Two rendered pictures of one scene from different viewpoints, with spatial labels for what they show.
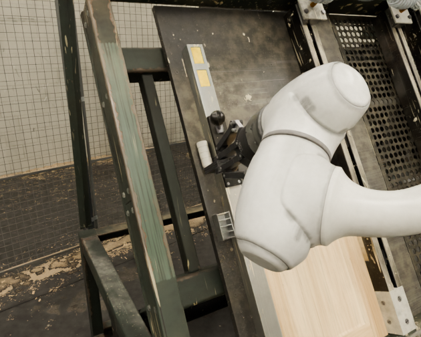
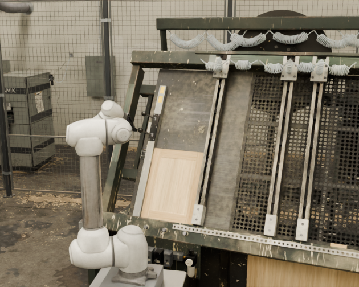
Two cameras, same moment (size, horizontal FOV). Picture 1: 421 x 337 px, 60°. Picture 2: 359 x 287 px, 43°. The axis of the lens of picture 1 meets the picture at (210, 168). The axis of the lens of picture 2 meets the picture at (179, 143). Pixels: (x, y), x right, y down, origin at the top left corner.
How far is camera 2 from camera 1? 2.76 m
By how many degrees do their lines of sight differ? 48
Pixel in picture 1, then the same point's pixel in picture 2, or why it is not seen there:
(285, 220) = not seen: hidden behind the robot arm
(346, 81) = (104, 105)
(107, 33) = (132, 80)
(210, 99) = (158, 107)
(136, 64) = (146, 91)
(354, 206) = not seen: hidden behind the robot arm
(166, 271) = (115, 159)
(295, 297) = (158, 189)
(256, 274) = (144, 173)
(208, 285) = (134, 173)
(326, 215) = not seen: hidden behind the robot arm
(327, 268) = (178, 186)
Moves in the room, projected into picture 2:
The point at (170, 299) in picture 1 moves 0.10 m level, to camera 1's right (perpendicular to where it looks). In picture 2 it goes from (113, 167) to (121, 171)
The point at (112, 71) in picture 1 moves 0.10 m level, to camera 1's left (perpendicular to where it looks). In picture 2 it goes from (128, 93) to (121, 92)
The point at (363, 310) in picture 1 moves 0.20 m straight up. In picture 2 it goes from (186, 209) to (186, 180)
